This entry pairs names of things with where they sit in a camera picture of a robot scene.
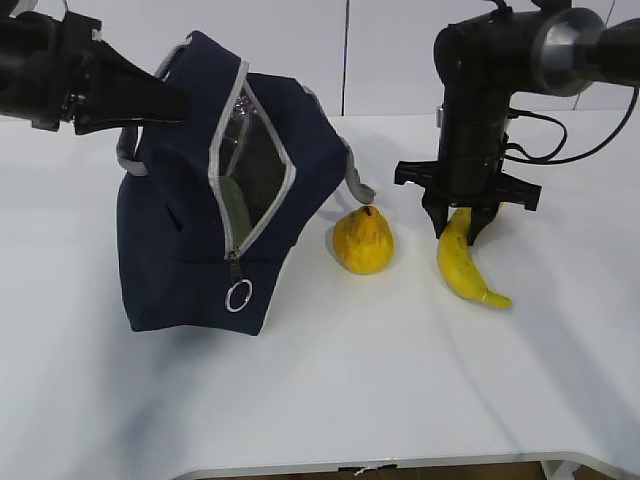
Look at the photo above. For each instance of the green lid food container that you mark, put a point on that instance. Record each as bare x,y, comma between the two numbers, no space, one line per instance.
251,174

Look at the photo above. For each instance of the navy blue lunch bag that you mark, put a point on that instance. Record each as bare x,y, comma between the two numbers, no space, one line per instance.
178,263

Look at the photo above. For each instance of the yellow pear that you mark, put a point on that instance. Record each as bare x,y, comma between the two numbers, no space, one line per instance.
363,241

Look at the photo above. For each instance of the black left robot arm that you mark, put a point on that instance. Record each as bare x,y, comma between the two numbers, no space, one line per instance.
62,71

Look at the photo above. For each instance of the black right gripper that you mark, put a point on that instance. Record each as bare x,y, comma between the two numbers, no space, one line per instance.
480,189

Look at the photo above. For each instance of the yellow banana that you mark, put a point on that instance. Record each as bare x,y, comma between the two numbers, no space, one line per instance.
457,268

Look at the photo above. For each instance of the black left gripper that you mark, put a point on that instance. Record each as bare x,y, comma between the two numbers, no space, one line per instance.
47,65

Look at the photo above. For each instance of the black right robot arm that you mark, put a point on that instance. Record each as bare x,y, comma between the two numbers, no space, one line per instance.
556,50

